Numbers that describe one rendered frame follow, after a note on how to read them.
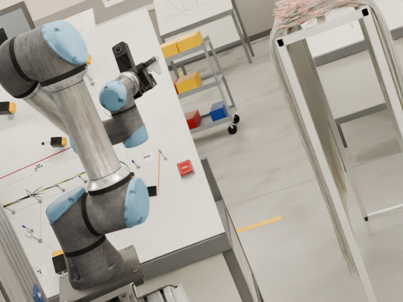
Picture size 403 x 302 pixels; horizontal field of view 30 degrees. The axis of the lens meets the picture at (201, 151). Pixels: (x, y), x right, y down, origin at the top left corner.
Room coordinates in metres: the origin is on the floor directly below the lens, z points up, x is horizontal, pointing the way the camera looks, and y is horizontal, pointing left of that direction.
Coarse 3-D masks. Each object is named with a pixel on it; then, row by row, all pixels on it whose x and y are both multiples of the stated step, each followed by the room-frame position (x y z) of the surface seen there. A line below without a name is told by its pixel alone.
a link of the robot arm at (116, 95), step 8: (112, 80) 2.06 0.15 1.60; (120, 80) 2.07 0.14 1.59; (128, 80) 2.10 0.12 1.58; (104, 88) 2.03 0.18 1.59; (112, 88) 2.02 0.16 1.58; (120, 88) 2.03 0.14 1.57; (128, 88) 2.07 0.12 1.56; (104, 96) 2.03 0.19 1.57; (112, 96) 2.02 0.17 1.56; (120, 96) 2.01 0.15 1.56; (128, 96) 2.05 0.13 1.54; (104, 104) 2.03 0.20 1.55; (112, 104) 2.02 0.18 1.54; (120, 104) 2.02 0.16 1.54; (128, 104) 2.05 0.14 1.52; (112, 112) 2.05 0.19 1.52
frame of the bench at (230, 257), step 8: (224, 208) 3.07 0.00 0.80; (224, 216) 2.96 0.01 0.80; (224, 224) 2.87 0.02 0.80; (232, 224) 3.19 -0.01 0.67; (232, 248) 2.63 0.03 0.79; (224, 256) 2.63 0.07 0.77; (232, 256) 2.63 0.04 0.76; (232, 264) 2.63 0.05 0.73; (248, 264) 3.19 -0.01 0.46; (232, 272) 2.63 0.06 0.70; (240, 272) 2.63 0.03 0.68; (240, 280) 2.63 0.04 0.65; (240, 288) 2.63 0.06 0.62; (248, 288) 2.63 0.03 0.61; (256, 288) 3.06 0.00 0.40; (240, 296) 2.63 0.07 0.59; (248, 296) 2.63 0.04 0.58
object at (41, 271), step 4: (44, 264) 2.72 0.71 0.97; (36, 268) 2.72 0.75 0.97; (40, 268) 2.71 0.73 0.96; (44, 268) 2.71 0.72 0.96; (36, 272) 2.71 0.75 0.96; (40, 272) 2.71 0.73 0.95; (44, 272) 2.70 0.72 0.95; (48, 272) 2.70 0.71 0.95; (40, 276) 2.70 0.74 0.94; (44, 276) 2.69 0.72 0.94
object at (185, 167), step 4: (188, 160) 2.75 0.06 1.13; (180, 164) 2.75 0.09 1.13; (184, 164) 2.74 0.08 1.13; (188, 164) 2.74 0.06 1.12; (180, 168) 2.74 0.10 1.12; (184, 168) 2.73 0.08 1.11; (188, 168) 2.73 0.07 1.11; (192, 168) 2.73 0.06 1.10; (180, 172) 2.73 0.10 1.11; (184, 172) 2.73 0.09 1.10; (188, 172) 2.72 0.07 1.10
